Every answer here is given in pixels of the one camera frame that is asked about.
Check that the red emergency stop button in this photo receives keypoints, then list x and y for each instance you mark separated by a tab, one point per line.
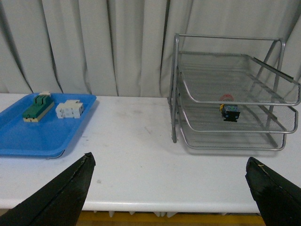
230	112

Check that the green and cream switch block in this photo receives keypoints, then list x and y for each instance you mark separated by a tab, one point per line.
41	105

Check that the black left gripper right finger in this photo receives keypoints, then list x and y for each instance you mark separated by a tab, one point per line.
278	199

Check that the grey white curtain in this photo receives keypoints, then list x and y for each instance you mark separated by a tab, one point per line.
124	47

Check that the white terminal block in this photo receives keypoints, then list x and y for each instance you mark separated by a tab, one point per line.
70	109

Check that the silver mesh three-tier rack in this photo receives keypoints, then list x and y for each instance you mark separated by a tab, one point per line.
204	68

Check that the blue plastic tray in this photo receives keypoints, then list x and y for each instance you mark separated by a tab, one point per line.
47	138

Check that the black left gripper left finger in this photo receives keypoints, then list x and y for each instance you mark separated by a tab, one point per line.
59	202

